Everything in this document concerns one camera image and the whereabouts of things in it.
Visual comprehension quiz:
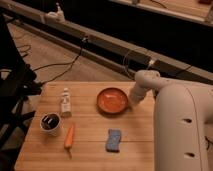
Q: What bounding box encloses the small clear glue bottle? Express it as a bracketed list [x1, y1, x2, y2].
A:
[61, 88, 71, 117]

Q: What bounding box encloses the long metal rail beam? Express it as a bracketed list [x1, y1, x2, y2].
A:
[0, 0, 213, 84]

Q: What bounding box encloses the white cup with dark contents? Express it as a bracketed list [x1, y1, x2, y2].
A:
[40, 113, 61, 136]

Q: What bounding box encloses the black tripod stand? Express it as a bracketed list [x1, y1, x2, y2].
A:
[0, 12, 41, 171]

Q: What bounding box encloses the white cable at rail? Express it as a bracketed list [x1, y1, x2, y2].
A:
[121, 49, 156, 80]

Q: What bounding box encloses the blue sponge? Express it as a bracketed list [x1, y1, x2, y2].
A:
[105, 129, 122, 152]

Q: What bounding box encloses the white object on rail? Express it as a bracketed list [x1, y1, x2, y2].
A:
[45, 3, 65, 22]

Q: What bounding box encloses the orange carrot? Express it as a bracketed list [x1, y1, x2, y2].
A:
[64, 125, 75, 157]

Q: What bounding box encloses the orange ceramic bowl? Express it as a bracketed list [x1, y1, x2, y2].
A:
[96, 87, 128, 114]

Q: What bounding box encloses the black floor cable left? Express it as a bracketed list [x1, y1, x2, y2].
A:
[32, 37, 90, 87]

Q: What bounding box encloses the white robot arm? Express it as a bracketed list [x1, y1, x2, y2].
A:
[129, 70, 213, 171]

